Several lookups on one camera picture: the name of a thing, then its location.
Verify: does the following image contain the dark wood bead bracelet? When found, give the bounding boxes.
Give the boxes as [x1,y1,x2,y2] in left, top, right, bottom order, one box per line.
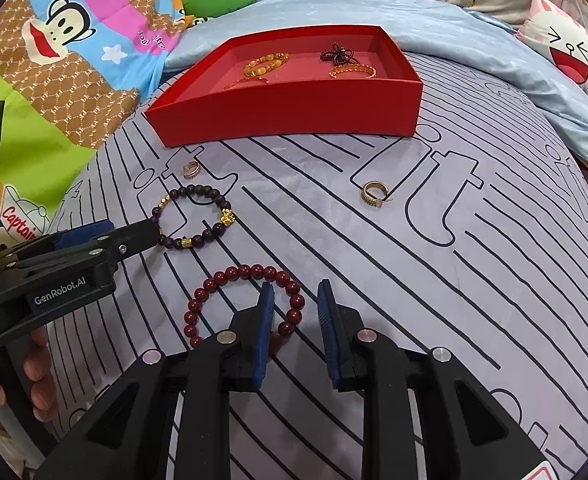
[150,183,237,252]

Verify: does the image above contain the red bead bracelet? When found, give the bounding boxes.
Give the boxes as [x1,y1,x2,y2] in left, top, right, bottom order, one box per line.
[182,263,306,356]

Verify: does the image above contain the woven gold chain bracelet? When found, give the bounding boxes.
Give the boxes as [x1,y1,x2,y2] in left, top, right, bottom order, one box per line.
[328,63,379,80]

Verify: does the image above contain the left hand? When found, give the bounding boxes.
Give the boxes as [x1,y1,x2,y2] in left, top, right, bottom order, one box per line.
[0,327,59,434]

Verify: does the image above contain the small gold hoop earring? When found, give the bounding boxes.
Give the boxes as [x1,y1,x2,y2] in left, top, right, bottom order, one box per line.
[182,159,202,179]

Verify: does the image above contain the colourful cartoon monkey quilt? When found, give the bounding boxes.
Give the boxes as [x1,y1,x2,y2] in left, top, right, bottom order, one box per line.
[0,0,193,252]

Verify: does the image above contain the red cardboard tray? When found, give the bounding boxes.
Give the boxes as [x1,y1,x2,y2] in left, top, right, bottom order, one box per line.
[144,25,423,148]

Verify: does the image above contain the grey striped bed sheet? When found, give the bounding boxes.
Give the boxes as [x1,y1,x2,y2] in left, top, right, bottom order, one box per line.
[49,54,588,479]

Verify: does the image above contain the light blue blanket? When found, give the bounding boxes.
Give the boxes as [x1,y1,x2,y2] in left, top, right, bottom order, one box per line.
[164,0,588,164]

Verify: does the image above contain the pink white cartoon pillow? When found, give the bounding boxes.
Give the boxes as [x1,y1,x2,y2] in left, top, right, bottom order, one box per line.
[516,0,588,94]

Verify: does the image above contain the amber gold bead bracelet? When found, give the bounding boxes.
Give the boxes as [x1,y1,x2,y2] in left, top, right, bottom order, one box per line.
[241,51,291,83]

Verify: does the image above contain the dark small-bead knotted bracelet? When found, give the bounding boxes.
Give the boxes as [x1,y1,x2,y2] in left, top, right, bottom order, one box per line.
[319,42,364,68]

